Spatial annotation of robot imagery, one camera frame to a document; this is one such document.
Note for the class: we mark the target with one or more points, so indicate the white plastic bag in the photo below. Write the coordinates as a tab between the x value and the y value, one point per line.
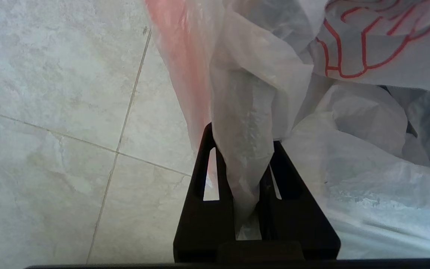
256	93

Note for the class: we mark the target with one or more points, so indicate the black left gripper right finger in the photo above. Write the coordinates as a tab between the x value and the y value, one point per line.
301	228

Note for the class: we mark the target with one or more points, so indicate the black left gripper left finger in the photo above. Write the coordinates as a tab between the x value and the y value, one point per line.
200	228

